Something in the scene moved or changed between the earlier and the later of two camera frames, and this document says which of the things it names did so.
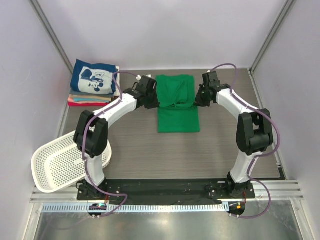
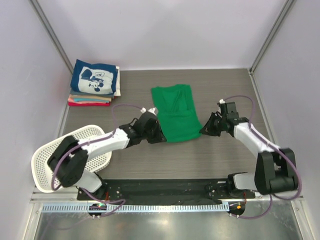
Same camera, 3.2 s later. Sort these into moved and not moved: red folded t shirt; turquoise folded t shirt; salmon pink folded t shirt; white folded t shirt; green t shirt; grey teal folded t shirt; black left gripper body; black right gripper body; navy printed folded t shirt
Moved: black right gripper body; green t shirt; black left gripper body
Not moved: white folded t shirt; red folded t shirt; grey teal folded t shirt; turquoise folded t shirt; navy printed folded t shirt; salmon pink folded t shirt
